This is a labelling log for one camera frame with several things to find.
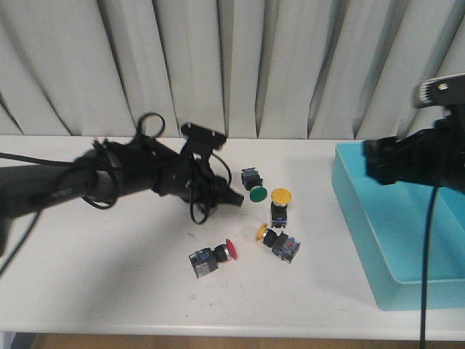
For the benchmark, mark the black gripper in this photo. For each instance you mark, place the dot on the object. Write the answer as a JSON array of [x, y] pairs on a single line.
[[150, 165], [433, 157]]

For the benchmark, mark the yellow push button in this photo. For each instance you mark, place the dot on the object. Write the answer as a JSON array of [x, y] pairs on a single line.
[[281, 198], [281, 244]]

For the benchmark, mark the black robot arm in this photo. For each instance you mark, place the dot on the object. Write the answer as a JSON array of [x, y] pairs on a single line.
[[111, 170]]

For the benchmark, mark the light blue plastic box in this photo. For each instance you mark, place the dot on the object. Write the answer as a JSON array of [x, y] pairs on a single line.
[[387, 226]]

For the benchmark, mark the green push button right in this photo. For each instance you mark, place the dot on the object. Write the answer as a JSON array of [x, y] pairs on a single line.
[[253, 183]]

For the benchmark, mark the red push button lying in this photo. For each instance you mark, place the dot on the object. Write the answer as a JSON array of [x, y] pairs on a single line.
[[207, 260]]

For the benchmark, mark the yellow push button lying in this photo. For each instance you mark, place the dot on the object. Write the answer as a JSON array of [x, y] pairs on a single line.
[[281, 244]]

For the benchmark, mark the white pleated curtain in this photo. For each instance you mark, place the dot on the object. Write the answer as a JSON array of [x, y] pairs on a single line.
[[250, 69]]

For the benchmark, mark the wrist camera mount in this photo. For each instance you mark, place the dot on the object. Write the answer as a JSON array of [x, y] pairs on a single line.
[[200, 143]]

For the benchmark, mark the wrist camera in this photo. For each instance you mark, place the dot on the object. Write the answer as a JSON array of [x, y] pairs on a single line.
[[443, 91]]

